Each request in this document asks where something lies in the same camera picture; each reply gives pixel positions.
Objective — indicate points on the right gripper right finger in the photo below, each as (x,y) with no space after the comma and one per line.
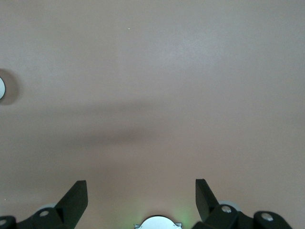
(205,202)

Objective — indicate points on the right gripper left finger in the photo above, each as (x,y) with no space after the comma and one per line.
(72,202)

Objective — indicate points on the white bowl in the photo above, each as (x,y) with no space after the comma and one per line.
(1,88)

